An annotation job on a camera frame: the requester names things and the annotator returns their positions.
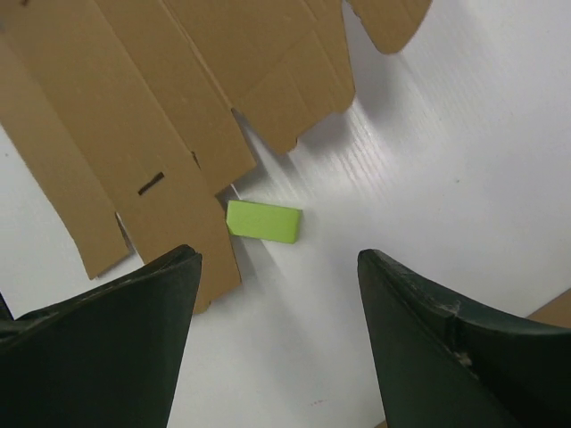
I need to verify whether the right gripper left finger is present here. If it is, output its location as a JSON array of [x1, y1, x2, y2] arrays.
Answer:
[[1, 245, 203, 427]]

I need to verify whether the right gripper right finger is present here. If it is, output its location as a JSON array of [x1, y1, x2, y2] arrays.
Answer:
[[358, 249, 570, 427]]

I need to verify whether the brown cardboard box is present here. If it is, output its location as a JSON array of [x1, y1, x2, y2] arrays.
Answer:
[[0, 0, 434, 316]]

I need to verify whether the flat cardboard stack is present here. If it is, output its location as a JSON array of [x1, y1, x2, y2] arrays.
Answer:
[[528, 290, 571, 328]]

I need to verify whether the green rectangular block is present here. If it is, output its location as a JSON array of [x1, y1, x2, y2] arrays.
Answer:
[[226, 200, 302, 244]]

